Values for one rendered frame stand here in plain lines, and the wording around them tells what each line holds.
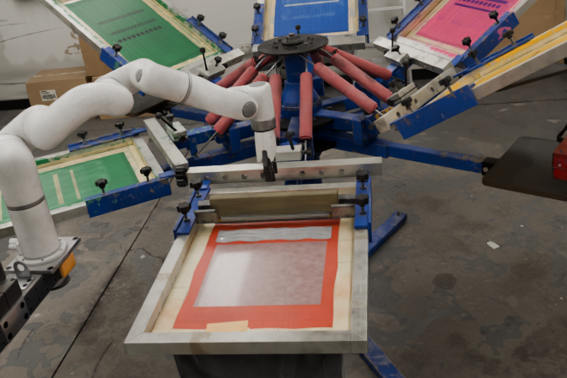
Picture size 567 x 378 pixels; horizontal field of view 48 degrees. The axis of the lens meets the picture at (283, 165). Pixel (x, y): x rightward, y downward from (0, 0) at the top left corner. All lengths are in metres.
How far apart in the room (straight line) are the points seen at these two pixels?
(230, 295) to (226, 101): 0.52
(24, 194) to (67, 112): 0.23
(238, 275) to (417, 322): 1.44
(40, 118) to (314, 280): 0.82
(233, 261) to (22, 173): 0.64
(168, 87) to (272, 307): 0.63
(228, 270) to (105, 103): 0.59
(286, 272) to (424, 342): 1.31
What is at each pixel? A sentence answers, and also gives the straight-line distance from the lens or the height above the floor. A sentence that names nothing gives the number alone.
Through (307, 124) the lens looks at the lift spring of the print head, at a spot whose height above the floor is 1.09.
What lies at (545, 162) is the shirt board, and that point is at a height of 0.95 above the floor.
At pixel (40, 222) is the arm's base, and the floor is 1.25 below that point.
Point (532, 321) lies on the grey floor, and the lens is 3.16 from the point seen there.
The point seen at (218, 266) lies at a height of 0.96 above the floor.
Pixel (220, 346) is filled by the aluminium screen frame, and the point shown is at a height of 0.98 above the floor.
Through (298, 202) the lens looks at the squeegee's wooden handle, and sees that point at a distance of 1.99.
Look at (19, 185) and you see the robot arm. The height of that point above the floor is 1.36.
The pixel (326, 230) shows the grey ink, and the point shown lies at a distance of 1.96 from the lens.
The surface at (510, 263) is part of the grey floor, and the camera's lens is 3.52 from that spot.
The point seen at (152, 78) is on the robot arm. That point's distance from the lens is 1.69.
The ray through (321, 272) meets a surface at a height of 0.96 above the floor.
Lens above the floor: 1.98
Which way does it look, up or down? 25 degrees down
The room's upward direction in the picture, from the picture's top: 7 degrees counter-clockwise
